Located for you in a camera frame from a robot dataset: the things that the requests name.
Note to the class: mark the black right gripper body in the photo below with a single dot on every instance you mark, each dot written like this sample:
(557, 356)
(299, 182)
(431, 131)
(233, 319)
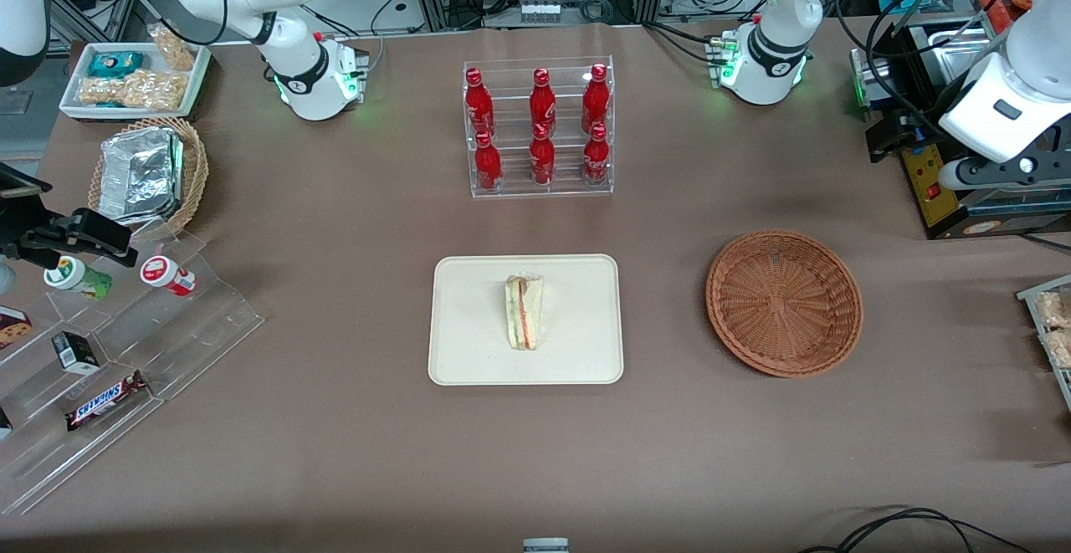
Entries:
(18, 225)

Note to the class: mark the triangular sandwich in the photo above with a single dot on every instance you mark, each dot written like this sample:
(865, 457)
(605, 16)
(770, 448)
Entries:
(523, 310)

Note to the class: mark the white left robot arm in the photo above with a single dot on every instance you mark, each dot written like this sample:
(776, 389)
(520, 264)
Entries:
(774, 1)

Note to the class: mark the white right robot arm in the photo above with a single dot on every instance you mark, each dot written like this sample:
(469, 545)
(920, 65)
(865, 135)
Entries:
(310, 89)

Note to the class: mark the foil container in basket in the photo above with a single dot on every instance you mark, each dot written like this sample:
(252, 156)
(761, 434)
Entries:
(197, 168)

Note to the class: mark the white snack tray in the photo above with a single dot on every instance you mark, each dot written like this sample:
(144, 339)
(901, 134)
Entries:
(74, 76)

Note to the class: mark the clear tray with snacks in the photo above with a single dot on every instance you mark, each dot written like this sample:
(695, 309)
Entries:
(1033, 294)

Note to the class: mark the brown round wicker basket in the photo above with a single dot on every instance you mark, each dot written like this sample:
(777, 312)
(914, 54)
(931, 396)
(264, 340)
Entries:
(782, 302)

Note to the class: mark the cream rectangular tray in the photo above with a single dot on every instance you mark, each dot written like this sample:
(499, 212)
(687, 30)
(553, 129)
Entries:
(468, 319)

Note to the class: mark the green yogurt drink bottle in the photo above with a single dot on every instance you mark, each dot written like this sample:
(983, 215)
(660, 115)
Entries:
(77, 277)

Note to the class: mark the silver foil container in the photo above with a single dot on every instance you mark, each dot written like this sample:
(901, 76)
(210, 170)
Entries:
(138, 172)

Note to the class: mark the red yogurt drink bottle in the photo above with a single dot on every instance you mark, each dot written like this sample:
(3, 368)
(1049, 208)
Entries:
(166, 274)

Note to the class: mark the chocolate chip cookie box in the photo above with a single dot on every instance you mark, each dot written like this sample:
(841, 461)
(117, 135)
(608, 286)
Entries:
(12, 327)

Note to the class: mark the small black box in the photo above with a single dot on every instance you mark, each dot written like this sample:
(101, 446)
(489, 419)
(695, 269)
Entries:
(77, 354)

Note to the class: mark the clear acrylic tiered stand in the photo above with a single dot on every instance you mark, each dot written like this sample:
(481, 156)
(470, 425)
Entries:
(209, 319)

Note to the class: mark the large peanut snack bag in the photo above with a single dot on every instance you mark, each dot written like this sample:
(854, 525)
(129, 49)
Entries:
(138, 91)

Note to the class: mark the Snickers chocolate bar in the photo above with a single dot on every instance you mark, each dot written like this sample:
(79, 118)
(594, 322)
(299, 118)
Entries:
(105, 402)

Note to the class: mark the teal snack packet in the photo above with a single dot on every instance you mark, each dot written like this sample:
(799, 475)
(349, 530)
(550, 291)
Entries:
(115, 64)

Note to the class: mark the small peanut snack bag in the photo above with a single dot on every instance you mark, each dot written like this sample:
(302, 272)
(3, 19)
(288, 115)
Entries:
(174, 49)

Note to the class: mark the dark box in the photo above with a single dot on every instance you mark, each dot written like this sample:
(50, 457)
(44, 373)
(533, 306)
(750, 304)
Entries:
(4, 423)

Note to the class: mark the pale rice snack bag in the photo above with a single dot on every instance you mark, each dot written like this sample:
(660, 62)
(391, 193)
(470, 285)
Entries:
(1061, 349)
(1056, 309)

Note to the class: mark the red cola bottle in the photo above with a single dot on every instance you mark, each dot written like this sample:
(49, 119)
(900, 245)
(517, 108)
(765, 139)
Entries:
(542, 103)
(541, 160)
(488, 166)
(479, 105)
(596, 160)
(595, 101)

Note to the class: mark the white power strip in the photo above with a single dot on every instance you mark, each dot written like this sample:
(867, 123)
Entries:
(540, 11)

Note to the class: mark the clear acrylic bottle rack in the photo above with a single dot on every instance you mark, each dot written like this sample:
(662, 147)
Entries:
(515, 189)

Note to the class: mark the small grey device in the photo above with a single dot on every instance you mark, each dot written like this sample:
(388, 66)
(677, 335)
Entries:
(545, 546)

